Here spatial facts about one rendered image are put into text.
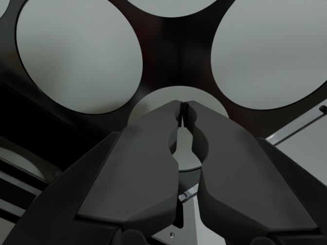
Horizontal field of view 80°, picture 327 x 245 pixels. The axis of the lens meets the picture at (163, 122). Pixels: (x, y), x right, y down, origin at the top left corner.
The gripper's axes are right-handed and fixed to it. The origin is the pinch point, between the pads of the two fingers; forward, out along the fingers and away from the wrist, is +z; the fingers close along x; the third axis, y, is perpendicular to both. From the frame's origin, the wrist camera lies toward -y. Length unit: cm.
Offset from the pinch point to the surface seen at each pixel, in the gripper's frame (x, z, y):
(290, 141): 16.9, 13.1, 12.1
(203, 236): 4.8, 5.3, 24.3
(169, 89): -0.9, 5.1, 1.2
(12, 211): -12.6, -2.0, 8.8
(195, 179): 2.5, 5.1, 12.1
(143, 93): -3.2, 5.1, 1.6
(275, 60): 7.2, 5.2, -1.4
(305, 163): 20.7, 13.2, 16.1
